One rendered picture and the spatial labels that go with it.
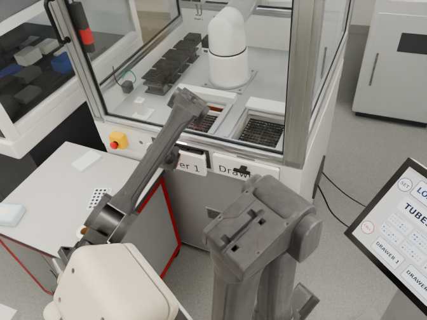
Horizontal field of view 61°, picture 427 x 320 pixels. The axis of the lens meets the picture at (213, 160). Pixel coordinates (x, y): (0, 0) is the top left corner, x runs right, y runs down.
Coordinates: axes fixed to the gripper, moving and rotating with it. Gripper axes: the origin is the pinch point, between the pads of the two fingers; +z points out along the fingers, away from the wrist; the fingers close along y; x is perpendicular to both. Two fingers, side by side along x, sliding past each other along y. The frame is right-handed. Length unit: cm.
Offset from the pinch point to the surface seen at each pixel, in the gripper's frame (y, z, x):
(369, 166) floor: 45, 142, -83
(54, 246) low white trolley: -48, -17, 34
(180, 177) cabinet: -5.3, 21.1, 5.8
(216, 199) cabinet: -10.4, 28.2, -13.0
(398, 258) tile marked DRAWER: -13, -24, -87
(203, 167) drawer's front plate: 0.5, 3.6, -10.8
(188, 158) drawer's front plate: 2.6, 0.7, -4.2
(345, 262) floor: -25, 92, -80
